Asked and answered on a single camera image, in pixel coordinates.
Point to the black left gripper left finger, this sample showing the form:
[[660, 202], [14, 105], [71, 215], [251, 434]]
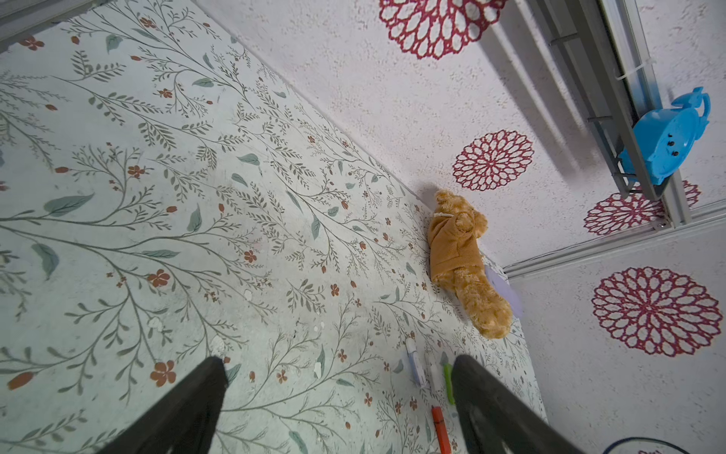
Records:
[[184, 420]]

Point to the red usb drive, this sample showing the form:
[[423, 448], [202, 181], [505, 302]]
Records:
[[441, 430]]

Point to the purple white usb drive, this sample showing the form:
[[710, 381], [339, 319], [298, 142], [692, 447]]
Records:
[[415, 363]]

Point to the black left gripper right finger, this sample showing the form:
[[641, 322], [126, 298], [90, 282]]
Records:
[[495, 420]]

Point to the green usb drive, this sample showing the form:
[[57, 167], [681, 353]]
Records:
[[448, 378]]

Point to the blue alarm clock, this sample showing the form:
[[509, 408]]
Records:
[[666, 136]]

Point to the brown teddy bear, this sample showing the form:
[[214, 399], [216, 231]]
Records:
[[456, 264]]

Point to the purple rectangular case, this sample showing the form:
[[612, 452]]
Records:
[[503, 288]]

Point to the grey wall shelf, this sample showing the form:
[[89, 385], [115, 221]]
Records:
[[602, 52]]

